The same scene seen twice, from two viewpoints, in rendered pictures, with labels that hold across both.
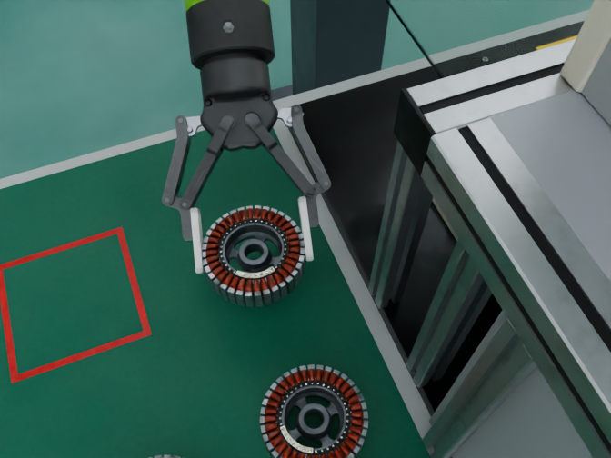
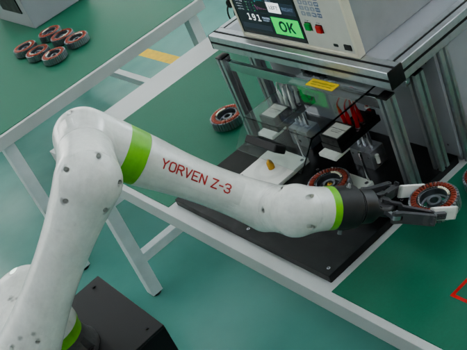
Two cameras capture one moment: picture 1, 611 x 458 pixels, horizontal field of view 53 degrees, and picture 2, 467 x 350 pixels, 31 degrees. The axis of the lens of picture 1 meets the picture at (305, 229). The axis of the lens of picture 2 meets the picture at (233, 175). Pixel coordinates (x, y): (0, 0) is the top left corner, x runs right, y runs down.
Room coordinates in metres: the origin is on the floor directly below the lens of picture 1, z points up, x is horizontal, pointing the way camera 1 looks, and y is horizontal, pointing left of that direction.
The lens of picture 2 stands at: (0.82, 1.46, 2.02)
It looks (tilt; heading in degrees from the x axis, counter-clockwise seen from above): 32 degrees down; 265
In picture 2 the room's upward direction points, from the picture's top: 25 degrees counter-clockwise
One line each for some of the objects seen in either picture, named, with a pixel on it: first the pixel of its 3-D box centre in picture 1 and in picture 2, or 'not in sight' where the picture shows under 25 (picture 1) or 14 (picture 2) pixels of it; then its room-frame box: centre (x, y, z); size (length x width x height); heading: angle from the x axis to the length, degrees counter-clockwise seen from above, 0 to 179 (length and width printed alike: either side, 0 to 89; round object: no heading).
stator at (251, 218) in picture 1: (254, 254); (434, 202); (0.33, 0.06, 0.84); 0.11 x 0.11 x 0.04
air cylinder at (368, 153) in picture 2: not in sight; (367, 153); (0.34, -0.29, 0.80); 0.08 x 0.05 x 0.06; 111
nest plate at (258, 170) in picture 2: not in sight; (272, 169); (0.56, -0.46, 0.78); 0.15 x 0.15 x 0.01; 21
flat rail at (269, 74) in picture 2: not in sight; (297, 81); (0.43, -0.38, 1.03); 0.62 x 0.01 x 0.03; 111
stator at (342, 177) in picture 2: not in sight; (329, 185); (0.48, -0.23, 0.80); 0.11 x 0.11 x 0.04
